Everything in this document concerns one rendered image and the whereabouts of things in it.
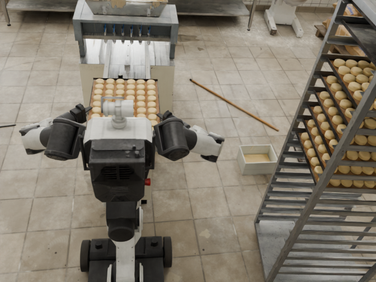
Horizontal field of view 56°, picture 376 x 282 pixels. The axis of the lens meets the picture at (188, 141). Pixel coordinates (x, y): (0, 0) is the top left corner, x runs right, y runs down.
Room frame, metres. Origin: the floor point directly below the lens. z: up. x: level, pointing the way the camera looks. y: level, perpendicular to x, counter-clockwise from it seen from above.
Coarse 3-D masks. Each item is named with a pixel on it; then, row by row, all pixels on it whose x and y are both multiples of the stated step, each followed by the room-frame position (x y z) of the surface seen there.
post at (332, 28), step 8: (336, 8) 1.53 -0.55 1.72; (344, 8) 1.52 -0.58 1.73; (328, 32) 1.52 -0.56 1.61; (320, 48) 1.54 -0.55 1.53; (328, 48) 1.52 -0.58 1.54; (320, 64) 1.51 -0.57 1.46; (312, 72) 1.53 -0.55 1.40; (312, 80) 1.51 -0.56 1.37; (304, 96) 1.51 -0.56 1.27; (296, 112) 1.53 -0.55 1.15; (296, 120) 1.51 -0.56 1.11; (288, 136) 1.52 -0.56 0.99; (280, 152) 1.54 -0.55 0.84; (280, 160) 1.51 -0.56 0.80; (280, 168) 1.52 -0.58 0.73; (272, 176) 1.52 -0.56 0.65; (256, 216) 1.53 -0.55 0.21
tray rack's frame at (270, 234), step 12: (360, 0) 1.37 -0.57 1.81; (372, 0) 1.37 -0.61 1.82; (372, 12) 1.27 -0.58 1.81; (264, 228) 1.48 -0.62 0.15; (276, 228) 1.49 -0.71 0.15; (288, 228) 1.50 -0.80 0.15; (312, 228) 1.53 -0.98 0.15; (324, 228) 1.54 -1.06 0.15; (336, 228) 1.56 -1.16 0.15; (264, 240) 1.38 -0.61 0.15; (276, 240) 1.39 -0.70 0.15; (360, 240) 1.36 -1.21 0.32; (264, 252) 1.28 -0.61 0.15; (276, 252) 1.30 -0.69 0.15; (300, 252) 1.32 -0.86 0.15; (312, 252) 1.33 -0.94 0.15; (324, 252) 1.34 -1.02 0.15; (264, 264) 1.20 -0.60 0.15; (264, 276) 1.12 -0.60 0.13; (276, 276) 1.12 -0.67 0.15; (288, 276) 1.13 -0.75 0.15; (300, 276) 1.14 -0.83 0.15; (312, 276) 1.16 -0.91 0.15; (324, 276) 1.17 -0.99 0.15; (336, 276) 1.18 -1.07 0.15; (348, 276) 1.19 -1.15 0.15; (372, 276) 1.13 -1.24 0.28
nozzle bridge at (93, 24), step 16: (80, 0) 2.54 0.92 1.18; (80, 16) 2.28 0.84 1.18; (96, 16) 2.31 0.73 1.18; (112, 16) 2.34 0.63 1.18; (128, 16) 2.37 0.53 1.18; (160, 16) 2.44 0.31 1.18; (176, 16) 2.47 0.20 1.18; (80, 32) 2.23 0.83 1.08; (96, 32) 2.33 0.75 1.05; (128, 32) 2.38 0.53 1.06; (144, 32) 2.40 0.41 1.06; (160, 32) 2.42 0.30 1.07; (176, 32) 2.36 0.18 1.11; (80, 48) 2.33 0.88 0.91
